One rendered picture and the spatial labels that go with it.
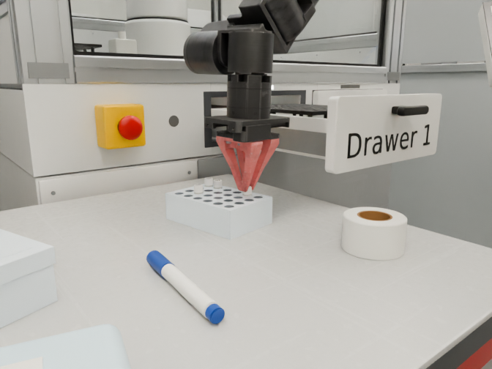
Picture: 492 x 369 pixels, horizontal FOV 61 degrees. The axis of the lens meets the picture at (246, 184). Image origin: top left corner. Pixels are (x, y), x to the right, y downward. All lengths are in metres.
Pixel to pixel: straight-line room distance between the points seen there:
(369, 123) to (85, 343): 0.51
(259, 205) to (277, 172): 0.46
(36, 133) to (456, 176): 2.12
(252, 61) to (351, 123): 0.19
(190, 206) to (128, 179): 0.26
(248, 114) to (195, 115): 0.33
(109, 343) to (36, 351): 0.04
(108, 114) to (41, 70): 0.12
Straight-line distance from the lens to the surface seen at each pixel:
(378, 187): 1.34
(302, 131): 0.67
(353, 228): 0.47
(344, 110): 0.61
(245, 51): 0.52
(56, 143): 0.75
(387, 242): 0.47
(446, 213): 2.53
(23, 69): 0.73
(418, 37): 2.57
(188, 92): 0.84
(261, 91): 0.53
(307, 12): 0.60
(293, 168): 1.04
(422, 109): 0.71
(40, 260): 0.39
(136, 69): 0.79
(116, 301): 0.40
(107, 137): 0.72
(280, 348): 0.32
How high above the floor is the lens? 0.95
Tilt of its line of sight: 14 degrees down
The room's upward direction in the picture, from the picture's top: straight up
